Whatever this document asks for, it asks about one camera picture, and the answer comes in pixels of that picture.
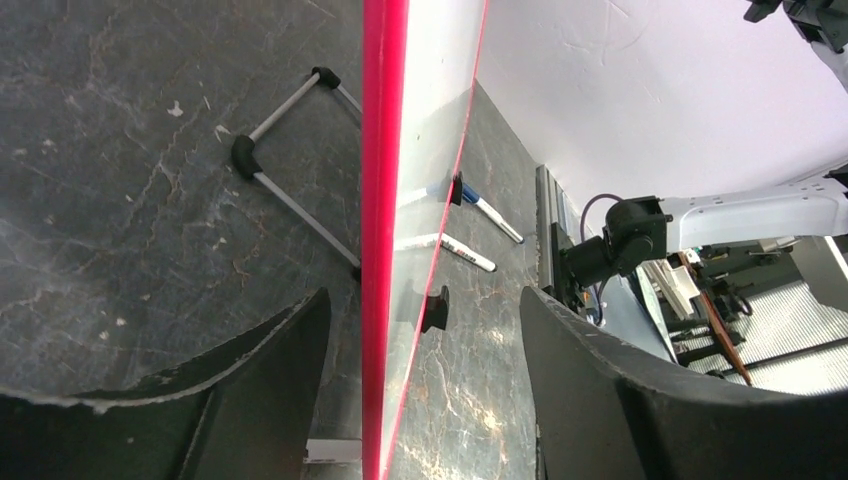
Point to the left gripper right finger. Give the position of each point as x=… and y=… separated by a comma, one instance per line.
x=606, y=409

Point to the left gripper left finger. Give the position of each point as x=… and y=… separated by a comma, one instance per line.
x=242, y=410

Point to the pink framed whiteboard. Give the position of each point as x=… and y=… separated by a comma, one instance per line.
x=419, y=66

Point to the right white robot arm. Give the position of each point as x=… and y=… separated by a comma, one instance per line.
x=651, y=228

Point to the black whiteboard marker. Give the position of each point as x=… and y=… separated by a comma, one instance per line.
x=462, y=250

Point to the blue whiteboard marker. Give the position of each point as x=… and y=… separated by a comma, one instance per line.
x=469, y=195

